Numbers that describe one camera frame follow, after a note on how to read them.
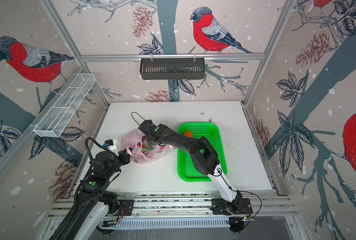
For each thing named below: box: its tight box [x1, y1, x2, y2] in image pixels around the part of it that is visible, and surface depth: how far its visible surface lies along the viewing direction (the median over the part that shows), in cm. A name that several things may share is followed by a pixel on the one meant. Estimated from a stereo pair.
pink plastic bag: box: [121, 128, 176, 164], surface depth 86 cm
